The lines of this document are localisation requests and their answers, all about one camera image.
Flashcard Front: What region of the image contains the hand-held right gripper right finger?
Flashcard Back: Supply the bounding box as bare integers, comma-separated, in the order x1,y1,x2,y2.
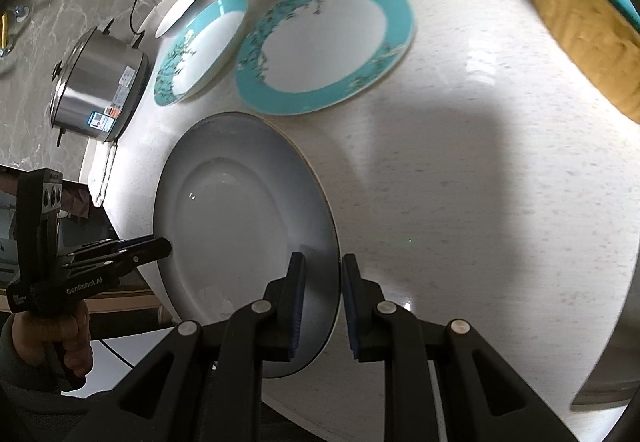
341,254,576,442

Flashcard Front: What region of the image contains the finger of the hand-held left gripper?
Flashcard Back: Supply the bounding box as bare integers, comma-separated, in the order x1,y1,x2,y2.
60,237,173,273

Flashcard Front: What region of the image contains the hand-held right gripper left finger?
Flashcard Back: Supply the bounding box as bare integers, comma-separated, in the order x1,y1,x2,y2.
65,252,307,442

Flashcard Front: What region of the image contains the large white plate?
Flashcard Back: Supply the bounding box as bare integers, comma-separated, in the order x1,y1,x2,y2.
152,112,342,379

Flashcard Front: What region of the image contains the large teal rimmed plate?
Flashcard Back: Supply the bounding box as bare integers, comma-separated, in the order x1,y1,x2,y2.
235,0,417,117

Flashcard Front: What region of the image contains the person's left hand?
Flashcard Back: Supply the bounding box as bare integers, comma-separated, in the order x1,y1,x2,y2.
10,294,94,379

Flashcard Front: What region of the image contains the white folded cloth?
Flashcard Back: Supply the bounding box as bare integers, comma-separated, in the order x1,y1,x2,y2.
92,142,121,207

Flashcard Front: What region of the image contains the grey appliance with labels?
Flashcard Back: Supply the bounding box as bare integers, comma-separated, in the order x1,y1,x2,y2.
50,19,151,145

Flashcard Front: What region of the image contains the small teal rimmed plate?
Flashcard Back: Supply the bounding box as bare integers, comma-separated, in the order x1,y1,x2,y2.
152,0,251,107

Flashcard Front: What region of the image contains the small white plate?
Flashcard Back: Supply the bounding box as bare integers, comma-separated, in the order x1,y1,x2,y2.
154,0,213,40

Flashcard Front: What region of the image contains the yellow bar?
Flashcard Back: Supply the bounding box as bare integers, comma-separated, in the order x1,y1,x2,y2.
0,12,13,57

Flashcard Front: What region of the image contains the yellow sponge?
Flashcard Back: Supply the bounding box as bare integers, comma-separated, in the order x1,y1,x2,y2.
515,0,640,125

